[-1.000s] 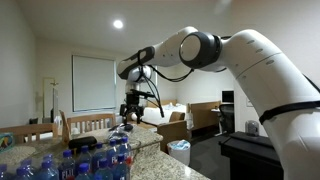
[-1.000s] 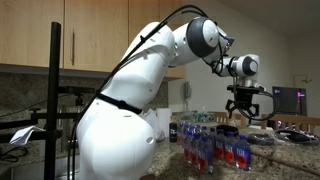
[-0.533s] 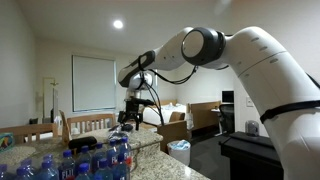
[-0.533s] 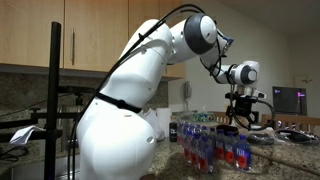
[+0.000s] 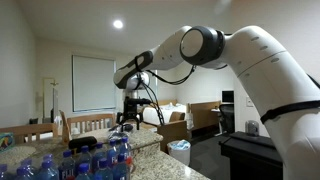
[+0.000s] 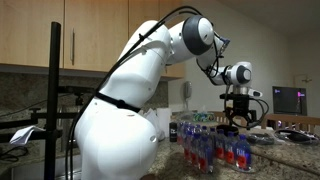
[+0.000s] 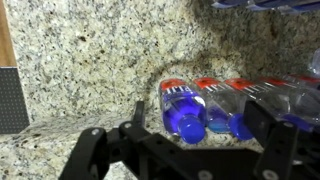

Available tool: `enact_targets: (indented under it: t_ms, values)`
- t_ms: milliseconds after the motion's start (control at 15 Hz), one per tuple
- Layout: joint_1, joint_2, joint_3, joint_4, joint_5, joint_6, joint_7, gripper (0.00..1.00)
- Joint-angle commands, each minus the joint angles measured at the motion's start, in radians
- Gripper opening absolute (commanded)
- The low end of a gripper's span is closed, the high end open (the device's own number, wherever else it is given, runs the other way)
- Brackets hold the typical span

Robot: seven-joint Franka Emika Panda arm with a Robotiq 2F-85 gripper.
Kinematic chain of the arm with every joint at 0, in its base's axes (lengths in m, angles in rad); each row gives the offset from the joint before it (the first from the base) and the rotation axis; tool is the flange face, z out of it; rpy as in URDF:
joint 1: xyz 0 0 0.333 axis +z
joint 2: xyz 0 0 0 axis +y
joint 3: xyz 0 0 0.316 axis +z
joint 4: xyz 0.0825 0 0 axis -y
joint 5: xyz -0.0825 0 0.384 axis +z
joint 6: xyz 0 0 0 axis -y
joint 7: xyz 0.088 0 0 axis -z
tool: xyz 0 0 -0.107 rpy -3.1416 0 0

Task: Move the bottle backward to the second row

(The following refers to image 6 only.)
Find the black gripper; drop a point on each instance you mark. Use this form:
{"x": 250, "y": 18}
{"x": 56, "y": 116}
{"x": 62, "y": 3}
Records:
{"x": 241, "y": 106}

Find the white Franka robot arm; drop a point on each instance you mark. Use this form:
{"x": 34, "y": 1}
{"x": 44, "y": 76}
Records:
{"x": 116, "y": 143}

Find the black glasses case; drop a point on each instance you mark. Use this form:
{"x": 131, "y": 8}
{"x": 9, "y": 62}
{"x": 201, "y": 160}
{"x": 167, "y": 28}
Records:
{"x": 227, "y": 129}

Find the wooden slatted chair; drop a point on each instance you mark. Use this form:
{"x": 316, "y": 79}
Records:
{"x": 220, "y": 115}
{"x": 290, "y": 119}

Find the colourful tissue box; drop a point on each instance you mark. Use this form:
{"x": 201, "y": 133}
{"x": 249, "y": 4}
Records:
{"x": 204, "y": 117}

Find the flat screen television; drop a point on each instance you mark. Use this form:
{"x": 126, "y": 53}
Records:
{"x": 288, "y": 100}

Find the black drink can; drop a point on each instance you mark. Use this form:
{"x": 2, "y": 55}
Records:
{"x": 173, "y": 131}

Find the white paper towel roll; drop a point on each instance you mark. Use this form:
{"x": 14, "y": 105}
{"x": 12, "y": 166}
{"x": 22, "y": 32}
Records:
{"x": 165, "y": 120}

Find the crumpled white plastic bag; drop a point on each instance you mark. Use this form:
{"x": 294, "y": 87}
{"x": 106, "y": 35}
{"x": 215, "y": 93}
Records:
{"x": 151, "y": 118}

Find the folded white paper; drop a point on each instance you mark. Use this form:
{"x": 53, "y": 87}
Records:
{"x": 25, "y": 135}

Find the grey wall phone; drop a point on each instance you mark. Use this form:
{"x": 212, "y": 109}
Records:
{"x": 188, "y": 90}

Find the black camera on stand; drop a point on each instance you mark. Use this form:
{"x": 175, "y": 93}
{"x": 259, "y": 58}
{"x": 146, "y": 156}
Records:
{"x": 76, "y": 89}

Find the black camera stand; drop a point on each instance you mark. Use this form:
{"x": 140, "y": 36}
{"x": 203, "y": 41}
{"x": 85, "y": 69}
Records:
{"x": 52, "y": 100}

